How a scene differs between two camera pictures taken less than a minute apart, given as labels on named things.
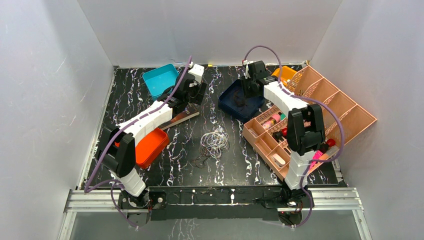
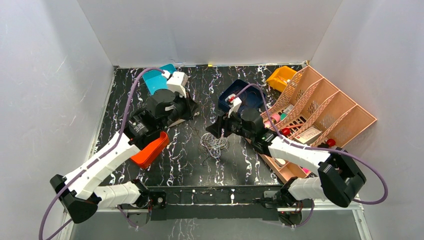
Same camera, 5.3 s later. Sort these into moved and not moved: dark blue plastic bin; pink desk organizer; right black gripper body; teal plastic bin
Moved: right black gripper body
Not moved: teal plastic bin; pink desk organizer; dark blue plastic bin
